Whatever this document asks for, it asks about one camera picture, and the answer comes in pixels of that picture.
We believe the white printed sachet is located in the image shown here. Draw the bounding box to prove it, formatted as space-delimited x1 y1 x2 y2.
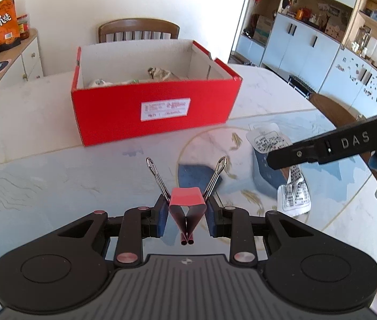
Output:
246 123 311 217

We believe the orange snack bag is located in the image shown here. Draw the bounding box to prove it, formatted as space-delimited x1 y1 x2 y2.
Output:
0 0 21 52

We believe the red lid sauce jar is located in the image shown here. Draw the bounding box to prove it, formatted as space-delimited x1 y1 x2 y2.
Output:
17 14 30 40

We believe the brown wooden chair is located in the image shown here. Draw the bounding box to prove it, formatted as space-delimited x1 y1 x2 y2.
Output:
308 93 366 128
98 18 180 43

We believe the brown foil snack packet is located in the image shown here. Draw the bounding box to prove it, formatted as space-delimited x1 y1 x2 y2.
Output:
148 67 179 82

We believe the white storage wall cabinet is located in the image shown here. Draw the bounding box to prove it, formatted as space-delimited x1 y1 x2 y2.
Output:
232 0 377 117

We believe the white sideboard cabinet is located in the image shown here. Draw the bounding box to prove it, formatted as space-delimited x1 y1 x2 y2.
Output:
0 28 44 90

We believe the red binder clip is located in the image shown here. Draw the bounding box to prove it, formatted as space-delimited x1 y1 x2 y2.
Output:
146 156 227 246

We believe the red cardboard shoe box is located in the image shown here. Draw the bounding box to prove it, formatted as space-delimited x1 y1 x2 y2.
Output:
70 39 243 147

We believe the white computer mouse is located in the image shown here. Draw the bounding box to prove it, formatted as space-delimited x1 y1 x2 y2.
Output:
89 79 112 88

